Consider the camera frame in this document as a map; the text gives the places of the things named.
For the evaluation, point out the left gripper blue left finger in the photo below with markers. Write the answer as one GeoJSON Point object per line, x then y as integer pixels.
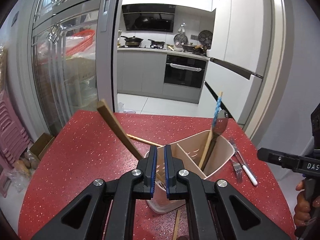
{"type": "Point", "coordinates": [105, 209]}

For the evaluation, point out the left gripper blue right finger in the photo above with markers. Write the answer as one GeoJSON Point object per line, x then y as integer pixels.
{"type": "Point", "coordinates": [215, 209]}

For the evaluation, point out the blue patterned wooden chopstick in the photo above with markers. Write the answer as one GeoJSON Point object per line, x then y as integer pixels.
{"type": "Point", "coordinates": [210, 135]}

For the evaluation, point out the dark translucent plastic spoon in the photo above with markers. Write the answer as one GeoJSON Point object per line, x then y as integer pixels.
{"type": "Point", "coordinates": [219, 128]}

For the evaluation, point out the right hand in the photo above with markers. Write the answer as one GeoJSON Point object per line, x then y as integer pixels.
{"type": "Point", "coordinates": [302, 209]}

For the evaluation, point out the beige cutlery holder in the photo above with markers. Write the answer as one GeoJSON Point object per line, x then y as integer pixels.
{"type": "Point", "coordinates": [190, 151]}

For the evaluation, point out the short steel fork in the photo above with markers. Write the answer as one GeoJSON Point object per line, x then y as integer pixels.
{"type": "Point", "coordinates": [238, 170]}

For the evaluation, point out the cardboard box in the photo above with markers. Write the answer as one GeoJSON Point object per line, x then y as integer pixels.
{"type": "Point", "coordinates": [41, 145]}

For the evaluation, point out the black built-in oven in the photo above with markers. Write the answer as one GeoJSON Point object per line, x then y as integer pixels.
{"type": "Point", "coordinates": [184, 71]}

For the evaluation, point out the pink plastic stool stack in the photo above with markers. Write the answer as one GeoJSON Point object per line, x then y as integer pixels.
{"type": "Point", "coordinates": [14, 140]}

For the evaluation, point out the white refrigerator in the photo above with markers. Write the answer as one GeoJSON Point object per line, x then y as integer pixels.
{"type": "Point", "coordinates": [237, 58]}

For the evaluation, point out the black wok on stove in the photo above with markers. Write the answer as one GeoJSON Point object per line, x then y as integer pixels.
{"type": "Point", "coordinates": [132, 41]}

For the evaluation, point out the black range hood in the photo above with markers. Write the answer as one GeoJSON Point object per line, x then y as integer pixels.
{"type": "Point", "coordinates": [149, 17]}

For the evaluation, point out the glass sliding door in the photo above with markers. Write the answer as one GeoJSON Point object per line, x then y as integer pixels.
{"type": "Point", "coordinates": [73, 57]}

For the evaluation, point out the white handled spoon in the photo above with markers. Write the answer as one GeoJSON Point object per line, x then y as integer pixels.
{"type": "Point", "coordinates": [249, 174]}

